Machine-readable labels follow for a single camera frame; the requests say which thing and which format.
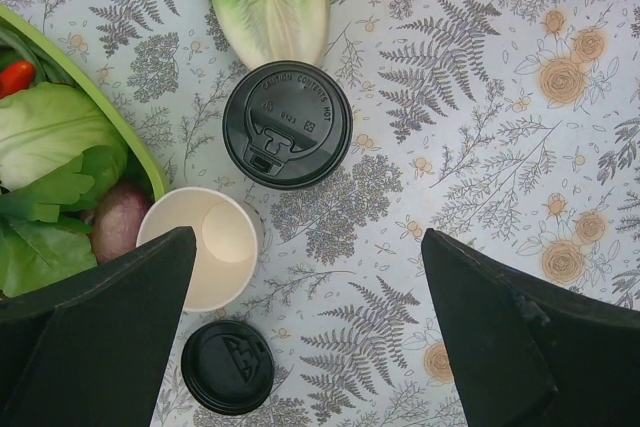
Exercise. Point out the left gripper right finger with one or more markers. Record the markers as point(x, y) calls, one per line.
point(525, 352)

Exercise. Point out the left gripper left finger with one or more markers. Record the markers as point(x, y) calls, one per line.
point(91, 350)

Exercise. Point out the black plastic cup lid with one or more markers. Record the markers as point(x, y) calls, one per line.
point(287, 125)

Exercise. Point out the purple onion in tray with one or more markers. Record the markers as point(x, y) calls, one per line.
point(116, 221)

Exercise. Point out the green vegetable tray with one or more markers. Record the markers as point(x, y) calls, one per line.
point(156, 180)

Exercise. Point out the green bok choy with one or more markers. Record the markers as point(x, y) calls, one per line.
point(60, 155)

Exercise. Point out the floral table mat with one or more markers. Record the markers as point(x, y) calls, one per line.
point(511, 125)

